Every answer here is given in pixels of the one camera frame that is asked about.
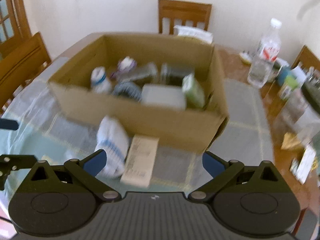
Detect white sock blue stripes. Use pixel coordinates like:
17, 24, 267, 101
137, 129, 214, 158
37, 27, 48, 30
95, 116, 130, 178

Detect green tissue pack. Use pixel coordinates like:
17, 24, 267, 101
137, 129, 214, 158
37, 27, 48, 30
182, 74, 206, 108

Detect white sock blue band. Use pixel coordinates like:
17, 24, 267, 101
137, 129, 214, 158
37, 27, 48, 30
91, 66, 112, 94

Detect blue grey knitted sock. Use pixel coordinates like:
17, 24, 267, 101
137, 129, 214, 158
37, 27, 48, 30
112, 82, 142, 102

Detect white green labelled box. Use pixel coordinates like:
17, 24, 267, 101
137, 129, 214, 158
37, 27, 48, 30
141, 84, 187, 111

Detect jar with dark contents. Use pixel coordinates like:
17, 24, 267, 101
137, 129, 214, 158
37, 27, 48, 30
159, 63, 195, 87

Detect purple crochet octopus toy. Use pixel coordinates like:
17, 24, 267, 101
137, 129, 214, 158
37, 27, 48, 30
110, 56, 137, 80

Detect teal checked table cloth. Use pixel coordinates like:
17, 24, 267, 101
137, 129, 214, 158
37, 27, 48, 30
1, 57, 273, 193

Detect wooden chair left side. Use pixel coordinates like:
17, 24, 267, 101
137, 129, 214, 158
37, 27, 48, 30
1, 32, 52, 113

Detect wooden chair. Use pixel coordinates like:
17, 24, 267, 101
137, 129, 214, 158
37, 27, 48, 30
1, 32, 52, 113
158, 0, 213, 35

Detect brown cardboard box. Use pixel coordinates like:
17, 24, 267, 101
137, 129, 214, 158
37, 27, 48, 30
48, 33, 229, 153

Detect large jar black lid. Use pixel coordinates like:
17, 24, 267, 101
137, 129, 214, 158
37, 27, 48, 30
272, 81, 319, 142

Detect green lid small jar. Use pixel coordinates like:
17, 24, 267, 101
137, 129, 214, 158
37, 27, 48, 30
278, 75, 298, 101

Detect clear plastic water bottle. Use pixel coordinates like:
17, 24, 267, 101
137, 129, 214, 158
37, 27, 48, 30
247, 18, 282, 89

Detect wooden chair right corner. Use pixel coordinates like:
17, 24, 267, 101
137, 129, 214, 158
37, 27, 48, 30
291, 45, 320, 74

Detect gold tissue box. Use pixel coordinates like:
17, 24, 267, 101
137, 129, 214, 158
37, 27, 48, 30
174, 25, 213, 44

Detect wooden chair far side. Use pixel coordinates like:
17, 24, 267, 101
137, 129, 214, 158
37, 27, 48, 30
158, 0, 213, 35

